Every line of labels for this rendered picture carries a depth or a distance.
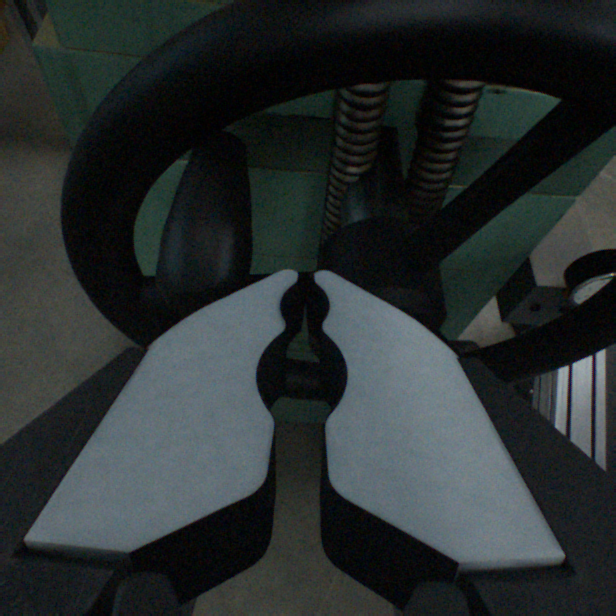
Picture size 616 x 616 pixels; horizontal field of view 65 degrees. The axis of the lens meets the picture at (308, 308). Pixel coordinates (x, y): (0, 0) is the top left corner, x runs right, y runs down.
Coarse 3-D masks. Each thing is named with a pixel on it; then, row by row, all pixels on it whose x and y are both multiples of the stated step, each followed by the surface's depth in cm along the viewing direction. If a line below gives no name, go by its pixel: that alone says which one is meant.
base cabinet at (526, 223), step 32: (160, 192) 43; (256, 192) 43; (288, 192) 43; (320, 192) 43; (448, 192) 43; (160, 224) 47; (256, 224) 47; (288, 224) 47; (320, 224) 47; (512, 224) 47; (544, 224) 47; (256, 256) 51; (288, 256) 52; (448, 256) 51; (480, 256) 51; (512, 256) 51; (448, 288) 56; (480, 288) 57; (448, 320) 64; (288, 352) 72; (288, 416) 99; (320, 416) 99
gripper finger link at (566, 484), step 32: (480, 384) 8; (512, 416) 8; (512, 448) 7; (544, 448) 7; (576, 448) 7; (544, 480) 6; (576, 480) 7; (608, 480) 7; (544, 512) 6; (576, 512) 6; (608, 512) 6; (576, 544) 6; (608, 544) 6; (480, 576) 5; (512, 576) 5; (544, 576) 5; (576, 576) 5; (608, 576) 5; (480, 608) 5; (512, 608) 5; (544, 608) 5; (576, 608) 5; (608, 608) 5
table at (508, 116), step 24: (216, 0) 29; (312, 96) 24; (336, 96) 24; (408, 96) 24; (504, 96) 24; (528, 96) 24; (384, 120) 25; (408, 120) 25; (480, 120) 25; (504, 120) 25; (528, 120) 25
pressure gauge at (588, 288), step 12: (600, 252) 44; (612, 252) 44; (576, 264) 45; (588, 264) 44; (600, 264) 44; (612, 264) 43; (564, 276) 47; (576, 276) 45; (588, 276) 44; (600, 276) 43; (612, 276) 43; (576, 288) 45; (588, 288) 45; (600, 288) 45; (576, 300) 47
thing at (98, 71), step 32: (64, 64) 33; (96, 64) 33; (128, 64) 33; (64, 96) 35; (96, 96) 35; (64, 128) 38; (224, 128) 37; (256, 128) 37; (288, 128) 37; (320, 128) 37; (256, 160) 40; (288, 160) 40; (320, 160) 40; (480, 160) 40; (576, 160) 40; (608, 160) 40; (544, 192) 43; (576, 192) 43
